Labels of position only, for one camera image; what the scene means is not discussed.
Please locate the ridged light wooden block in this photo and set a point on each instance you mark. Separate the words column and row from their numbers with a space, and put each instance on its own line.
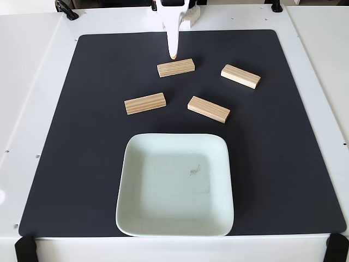
column 144, row 103
column 240, row 76
column 175, row 67
column 208, row 109

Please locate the black rubber mat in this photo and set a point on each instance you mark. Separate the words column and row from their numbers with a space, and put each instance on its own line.
column 81, row 136

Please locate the black corner bracket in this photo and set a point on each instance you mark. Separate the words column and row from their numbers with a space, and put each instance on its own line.
column 338, row 248
column 26, row 249

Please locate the pale green square plate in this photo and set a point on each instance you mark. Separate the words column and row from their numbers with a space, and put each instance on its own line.
column 174, row 188

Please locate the black table clamp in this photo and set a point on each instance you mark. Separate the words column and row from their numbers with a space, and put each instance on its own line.
column 276, row 6
column 154, row 6
column 66, row 11

